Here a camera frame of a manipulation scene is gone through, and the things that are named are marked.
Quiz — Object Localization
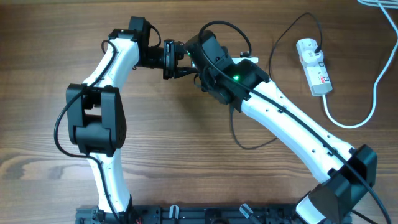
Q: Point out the black charging cable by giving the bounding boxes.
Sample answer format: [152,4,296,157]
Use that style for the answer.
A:
[229,12,323,151]

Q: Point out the white power strip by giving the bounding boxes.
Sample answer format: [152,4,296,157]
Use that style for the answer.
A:
[296,38,333,96]

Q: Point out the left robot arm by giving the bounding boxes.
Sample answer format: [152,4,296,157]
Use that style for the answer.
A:
[63,17,196,223]

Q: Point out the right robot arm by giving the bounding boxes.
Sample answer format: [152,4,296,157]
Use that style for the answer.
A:
[184,30,377,223]

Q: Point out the white charger adapter plug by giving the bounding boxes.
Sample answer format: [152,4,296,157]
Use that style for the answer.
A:
[300,50,323,67]

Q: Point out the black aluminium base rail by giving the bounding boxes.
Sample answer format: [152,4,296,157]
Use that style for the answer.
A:
[75,203,299,224]

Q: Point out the white power strip cord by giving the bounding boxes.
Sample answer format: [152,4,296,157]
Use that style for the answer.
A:
[322,2,398,129]

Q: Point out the white cables top corner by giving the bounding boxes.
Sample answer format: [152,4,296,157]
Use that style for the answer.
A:
[356,0,398,9]

